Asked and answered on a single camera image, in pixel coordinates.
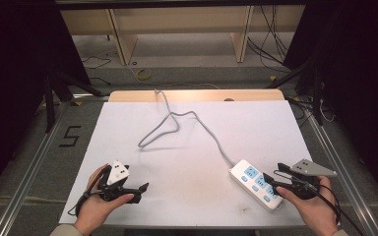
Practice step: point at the aluminium floor rail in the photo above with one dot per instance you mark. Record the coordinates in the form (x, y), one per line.
(29, 170)
(341, 170)

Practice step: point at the person's left hand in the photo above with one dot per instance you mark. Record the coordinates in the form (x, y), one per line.
(93, 206)

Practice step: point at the black metal stand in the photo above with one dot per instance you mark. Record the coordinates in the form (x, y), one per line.
(316, 95)
(50, 98)

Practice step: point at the black curtain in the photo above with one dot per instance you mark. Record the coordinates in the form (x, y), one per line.
(16, 82)
(361, 82)

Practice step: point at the white power strip blue sockets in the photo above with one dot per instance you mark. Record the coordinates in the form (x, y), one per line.
(247, 175)

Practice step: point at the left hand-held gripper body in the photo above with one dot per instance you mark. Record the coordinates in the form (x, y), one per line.
(118, 173)

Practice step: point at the light wooden shelf unit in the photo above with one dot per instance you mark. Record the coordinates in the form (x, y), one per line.
(183, 19)

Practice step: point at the yellow tape roll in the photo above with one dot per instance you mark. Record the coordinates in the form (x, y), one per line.
(143, 74)

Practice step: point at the white table cover sheet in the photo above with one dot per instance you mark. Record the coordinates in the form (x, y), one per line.
(183, 183)

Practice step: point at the person's right hand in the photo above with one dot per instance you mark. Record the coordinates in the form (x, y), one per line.
(318, 213)

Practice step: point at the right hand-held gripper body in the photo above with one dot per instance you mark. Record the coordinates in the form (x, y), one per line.
(308, 168)

